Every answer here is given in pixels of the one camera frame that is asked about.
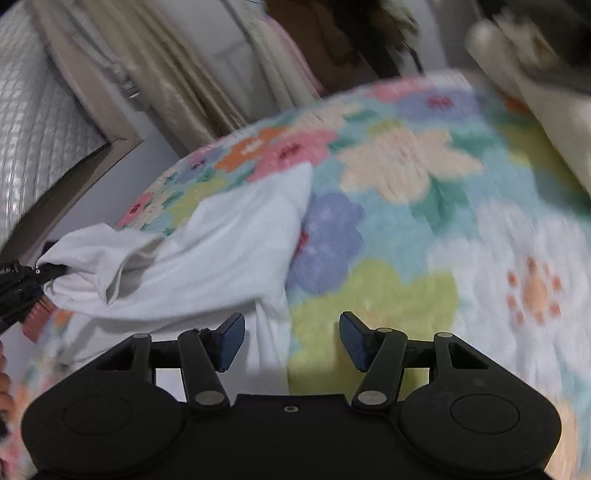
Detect white quilted mattress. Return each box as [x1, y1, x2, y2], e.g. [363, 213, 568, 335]
[0, 9, 112, 241]

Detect white panelled door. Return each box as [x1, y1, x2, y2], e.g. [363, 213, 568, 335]
[164, 0, 289, 126]

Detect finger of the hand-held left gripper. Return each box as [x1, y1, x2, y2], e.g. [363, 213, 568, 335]
[0, 260, 65, 291]
[0, 284, 46, 335]

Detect floral fleece blanket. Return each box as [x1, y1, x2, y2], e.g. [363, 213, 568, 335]
[0, 69, 591, 480]

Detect beige wooden frame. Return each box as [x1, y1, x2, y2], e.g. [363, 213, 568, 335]
[0, 0, 145, 266]

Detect person's left hand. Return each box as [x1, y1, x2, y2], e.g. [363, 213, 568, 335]
[0, 339, 14, 437]

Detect white shirt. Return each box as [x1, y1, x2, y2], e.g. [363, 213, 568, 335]
[36, 164, 315, 398]

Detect dark hanging clothes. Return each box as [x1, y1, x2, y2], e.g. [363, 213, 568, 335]
[265, 0, 426, 93]

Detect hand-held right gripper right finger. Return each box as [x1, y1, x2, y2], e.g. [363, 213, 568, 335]
[339, 311, 490, 411]

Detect cream curtain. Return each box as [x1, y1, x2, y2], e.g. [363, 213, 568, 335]
[69, 0, 252, 154]

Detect cream folded cloth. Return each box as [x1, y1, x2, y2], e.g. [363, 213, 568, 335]
[464, 14, 591, 195]

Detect black and pink slipper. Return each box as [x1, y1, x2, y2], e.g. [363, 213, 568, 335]
[22, 298, 53, 343]

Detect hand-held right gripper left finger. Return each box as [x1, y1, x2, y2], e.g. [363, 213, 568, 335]
[95, 312, 246, 412]

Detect cream and pink hanging cloth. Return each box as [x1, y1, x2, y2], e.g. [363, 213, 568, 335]
[249, 14, 325, 112]

